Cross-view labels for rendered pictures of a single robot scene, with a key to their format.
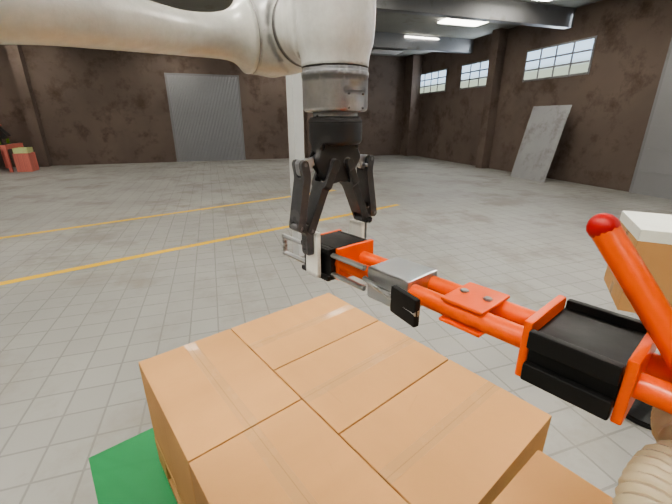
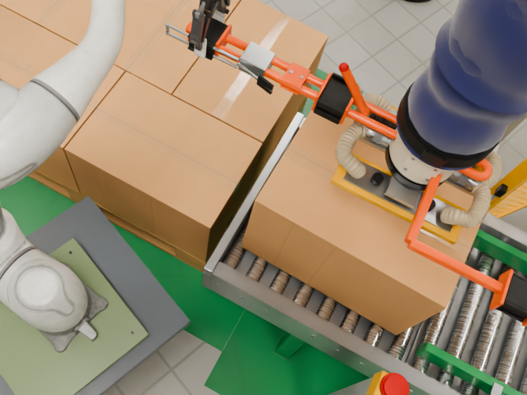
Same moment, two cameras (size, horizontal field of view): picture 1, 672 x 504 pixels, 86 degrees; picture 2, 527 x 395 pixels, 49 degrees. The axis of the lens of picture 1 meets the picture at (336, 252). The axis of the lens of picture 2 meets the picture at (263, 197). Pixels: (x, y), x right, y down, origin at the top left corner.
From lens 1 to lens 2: 1.07 m
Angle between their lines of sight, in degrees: 52
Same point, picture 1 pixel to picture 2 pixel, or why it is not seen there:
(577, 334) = (333, 95)
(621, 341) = (347, 96)
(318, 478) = (170, 131)
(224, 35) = not seen: outside the picture
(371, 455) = (202, 104)
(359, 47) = not seen: outside the picture
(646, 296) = (353, 90)
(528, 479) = (311, 118)
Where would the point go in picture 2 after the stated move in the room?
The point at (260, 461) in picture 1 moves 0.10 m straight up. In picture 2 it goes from (120, 132) to (118, 117)
